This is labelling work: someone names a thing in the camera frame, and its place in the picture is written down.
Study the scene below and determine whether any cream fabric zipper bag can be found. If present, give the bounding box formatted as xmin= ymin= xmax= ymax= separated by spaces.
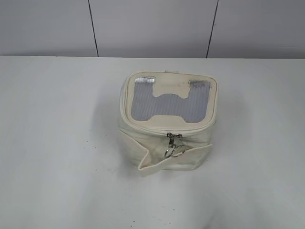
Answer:
xmin=118 ymin=71 xmax=219 ymax=176

